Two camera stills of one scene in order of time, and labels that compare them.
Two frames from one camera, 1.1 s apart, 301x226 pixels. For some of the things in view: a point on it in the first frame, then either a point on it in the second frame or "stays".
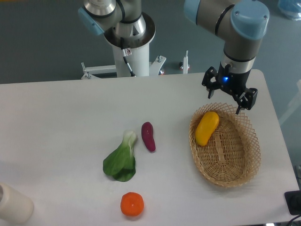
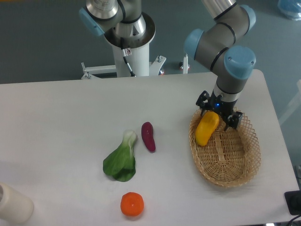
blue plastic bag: (289, 8) stays
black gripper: (233, 83) -> (224, 108)
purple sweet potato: (147, 136) stays
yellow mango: (207, 124) stays
